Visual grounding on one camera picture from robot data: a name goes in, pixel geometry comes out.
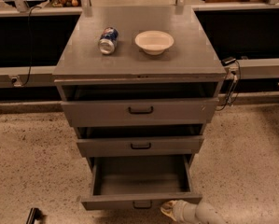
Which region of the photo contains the black cable left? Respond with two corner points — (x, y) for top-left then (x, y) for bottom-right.
(21, 5), (43, 88)

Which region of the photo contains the grey drawer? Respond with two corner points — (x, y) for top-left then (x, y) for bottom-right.
(62, 90), (218, 127)
(77, 124), (204, 157)
(81, 155), (202, 210)

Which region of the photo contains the white bowl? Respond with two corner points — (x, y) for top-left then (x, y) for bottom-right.
(134, 31), (174, 55)

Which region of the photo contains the grey middle drawer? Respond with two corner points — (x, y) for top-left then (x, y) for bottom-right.
(77, 124), (204, 157)

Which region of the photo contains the grey top drawer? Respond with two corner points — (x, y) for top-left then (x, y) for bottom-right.
(62, 90), (218, 127)

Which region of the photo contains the grey bottom drawer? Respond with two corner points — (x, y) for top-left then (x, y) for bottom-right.
(81, 155), (202, 210)

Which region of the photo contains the black cables right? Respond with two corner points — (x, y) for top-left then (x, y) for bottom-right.
(215, 59), (242, 112)

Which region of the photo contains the black object on floor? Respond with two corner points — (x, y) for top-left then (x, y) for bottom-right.
(25, 207), (43, 224)

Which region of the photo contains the grey drawer cabinet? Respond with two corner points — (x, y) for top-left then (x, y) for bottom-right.
(51, 5), (227, 170)

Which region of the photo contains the blue soda can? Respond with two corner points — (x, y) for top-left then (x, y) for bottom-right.
(98, 27), (119, 55)

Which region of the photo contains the black power adapter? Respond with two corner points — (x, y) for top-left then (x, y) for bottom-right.
(221, 57), (236, 66)

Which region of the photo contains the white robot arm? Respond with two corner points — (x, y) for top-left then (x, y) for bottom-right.
(160, 200), (227, 224)

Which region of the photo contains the grey metal rail frame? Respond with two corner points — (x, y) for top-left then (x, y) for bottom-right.
(0, 0), (279, 105)

